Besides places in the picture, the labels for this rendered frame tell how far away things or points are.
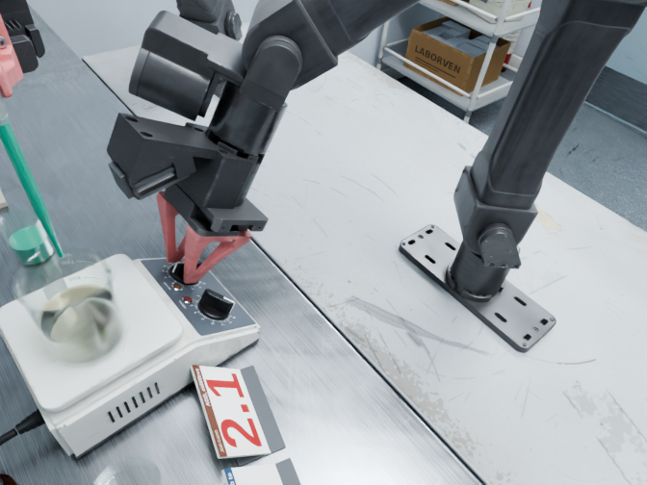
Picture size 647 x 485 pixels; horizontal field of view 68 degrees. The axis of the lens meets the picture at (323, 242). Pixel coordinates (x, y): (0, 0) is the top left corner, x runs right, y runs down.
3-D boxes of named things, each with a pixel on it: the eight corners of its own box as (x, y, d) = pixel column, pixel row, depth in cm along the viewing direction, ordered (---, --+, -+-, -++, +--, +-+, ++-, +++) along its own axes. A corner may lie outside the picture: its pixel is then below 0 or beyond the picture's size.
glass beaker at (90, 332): (38, 374, 38) (-5, 311, 32) (62, 308, 43) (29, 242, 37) (129, 372, 39) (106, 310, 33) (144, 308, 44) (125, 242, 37)
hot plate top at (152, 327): (126, 255, 48) (124, 249, 48) (190, 336, 42) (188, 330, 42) (-6, 316, 42) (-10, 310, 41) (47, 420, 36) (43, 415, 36)
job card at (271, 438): (253, 366, 50) (252, 344, 47) (286, 447, 44) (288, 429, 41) (194, 387, 48) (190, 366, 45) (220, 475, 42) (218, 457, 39)
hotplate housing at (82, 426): (197, 268, 58) (191, 220, 52) (263, 343, 52) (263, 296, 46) (-4, 373, 47) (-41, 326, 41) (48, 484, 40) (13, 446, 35)
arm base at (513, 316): (553, 314, 48) (588, 283, 52) (408, 203, 58) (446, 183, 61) (522, 356, 54) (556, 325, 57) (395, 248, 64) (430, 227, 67)
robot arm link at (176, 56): (115, 116, 39) (148, -26, 31) (145, 66, 45) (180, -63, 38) (248, 172, 43) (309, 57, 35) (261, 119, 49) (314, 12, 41)
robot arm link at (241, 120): (188, 140, 41) (217, 63, 39) (194, 123, 46) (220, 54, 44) (262, 171, 43) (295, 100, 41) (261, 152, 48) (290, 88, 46)
